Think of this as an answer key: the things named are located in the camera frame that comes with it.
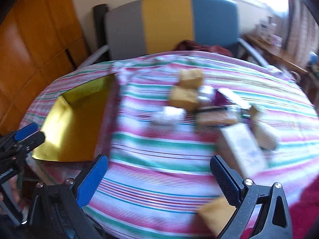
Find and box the silver wrapped packet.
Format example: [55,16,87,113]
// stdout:
[198,85,215,107]

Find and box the green white carton box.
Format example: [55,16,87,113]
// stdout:
[216,123,267,179]

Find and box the white plastic-wrapped bundle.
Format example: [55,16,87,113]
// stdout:
[153,106,187,125]

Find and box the purple snack packet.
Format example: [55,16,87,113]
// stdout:
[212,89,232,106]

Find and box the cracker snack package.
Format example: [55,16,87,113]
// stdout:
[195,107,241,127]

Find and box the dark red cloth on chair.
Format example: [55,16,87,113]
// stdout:
[173,39,234,57]

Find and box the striped pink green tablecloth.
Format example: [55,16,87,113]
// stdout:
[21,51,318,238]

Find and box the gold rectangular tray box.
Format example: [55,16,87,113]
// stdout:
[32,74,116,162]

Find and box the pink patterned curtain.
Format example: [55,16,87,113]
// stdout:
[286,0,318,69]

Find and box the wooden side table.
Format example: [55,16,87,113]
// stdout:
[244,35,307,75]

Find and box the wooden wardrobe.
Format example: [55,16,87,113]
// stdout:
[1,0,90,135]

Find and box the white appliance carton box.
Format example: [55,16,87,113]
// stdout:
[257,19,270,40]

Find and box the grey yellow blue armchair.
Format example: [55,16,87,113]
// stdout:
[80,0,269,68]

